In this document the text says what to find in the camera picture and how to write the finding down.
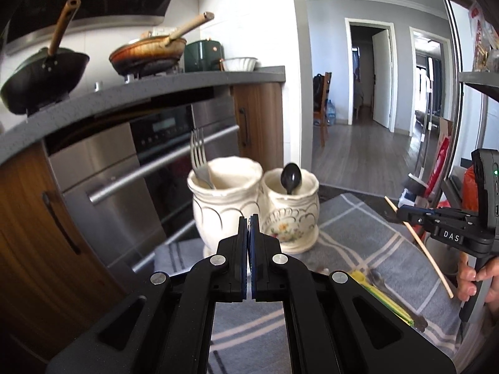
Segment grey kitchen countertop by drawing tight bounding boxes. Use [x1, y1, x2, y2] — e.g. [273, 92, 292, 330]
[1, 66, 286, 163]

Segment white bowl on counter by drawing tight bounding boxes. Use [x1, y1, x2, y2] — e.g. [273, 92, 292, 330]
[220, 57, 257, 72]

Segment black wok wooden handle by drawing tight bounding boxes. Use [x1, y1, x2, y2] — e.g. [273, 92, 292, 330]
[1, 0, 90, 116]

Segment wooden chopstick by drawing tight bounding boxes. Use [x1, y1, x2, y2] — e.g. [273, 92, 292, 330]
[384, 195, 456, 300]

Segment stainless steel oven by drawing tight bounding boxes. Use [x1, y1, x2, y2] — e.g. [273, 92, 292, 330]
[46, 96, 239, 279]

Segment silver spoon ornate handle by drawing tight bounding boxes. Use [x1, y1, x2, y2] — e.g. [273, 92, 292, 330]
[367, 268, 428, 333]

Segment water bottle on floor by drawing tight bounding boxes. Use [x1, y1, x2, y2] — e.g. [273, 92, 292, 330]
[326, 100, 336, 126]

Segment wooden chair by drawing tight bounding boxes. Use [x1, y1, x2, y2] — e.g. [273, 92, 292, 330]
[313, 72, 332, 148]

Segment grey plaid cloth mat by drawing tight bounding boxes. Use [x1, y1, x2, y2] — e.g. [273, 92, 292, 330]
[153, 192, 463, 374]

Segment cream floral ceramic utensil holder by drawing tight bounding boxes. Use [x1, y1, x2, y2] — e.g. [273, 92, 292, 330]
[187, 156, 320, 257]

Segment wooden cabinet door right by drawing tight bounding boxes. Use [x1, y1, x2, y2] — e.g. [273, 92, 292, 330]
[231, 83, 283, 171]

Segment brown frying pan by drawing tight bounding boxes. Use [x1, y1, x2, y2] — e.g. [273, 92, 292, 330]
[109, 11, 215, 79]

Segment person's right hand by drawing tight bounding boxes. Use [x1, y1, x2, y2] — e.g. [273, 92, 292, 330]
[457, 252, 498, 303]

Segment black spoon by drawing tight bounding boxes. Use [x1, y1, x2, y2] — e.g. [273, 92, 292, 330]
[280, 163, 302, 195]

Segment yellow green training chopstick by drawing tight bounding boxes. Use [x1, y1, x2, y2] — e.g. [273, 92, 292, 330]
[348, 270, 415, 328]

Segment white door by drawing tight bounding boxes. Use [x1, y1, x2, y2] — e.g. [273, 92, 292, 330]
[372, 30, 392, 129]

